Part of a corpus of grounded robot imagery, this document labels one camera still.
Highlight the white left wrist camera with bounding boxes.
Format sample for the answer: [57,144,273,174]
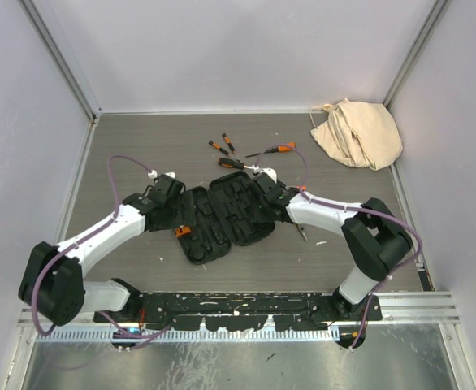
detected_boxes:
[147,170,176,180]

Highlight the small precision screwdriver left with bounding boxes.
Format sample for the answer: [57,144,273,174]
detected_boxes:
[208,141,232,158]

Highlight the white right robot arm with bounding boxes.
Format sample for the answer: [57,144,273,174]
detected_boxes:
[251,168,413,320]

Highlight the slotted grey cable duct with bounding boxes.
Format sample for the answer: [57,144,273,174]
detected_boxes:
[37,327,340,343]

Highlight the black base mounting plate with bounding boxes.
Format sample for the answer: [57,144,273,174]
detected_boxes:
[108,292,383,332]

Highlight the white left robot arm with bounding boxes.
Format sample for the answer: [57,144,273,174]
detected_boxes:
[18,173,195,326]

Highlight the orange handled screwdriver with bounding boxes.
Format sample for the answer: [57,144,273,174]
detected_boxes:
[246,142,296,158]

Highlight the orange black pliers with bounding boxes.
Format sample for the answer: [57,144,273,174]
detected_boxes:
[294,223,308,242]

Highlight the black handled screwdriver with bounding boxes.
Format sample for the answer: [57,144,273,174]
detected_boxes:
[217,158,253,170]

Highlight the small precision screwdriver right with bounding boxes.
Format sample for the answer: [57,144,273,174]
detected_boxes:
[222,133,241,161]

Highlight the black plastic tool case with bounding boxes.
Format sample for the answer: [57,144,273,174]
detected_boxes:
[175,171,275,265]

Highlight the beige cloth bag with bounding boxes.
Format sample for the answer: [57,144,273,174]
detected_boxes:
[310,98,403,171]

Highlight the small precision screwdriver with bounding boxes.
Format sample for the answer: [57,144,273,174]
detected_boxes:
[222,133,241,161]
[208,141,232,158]

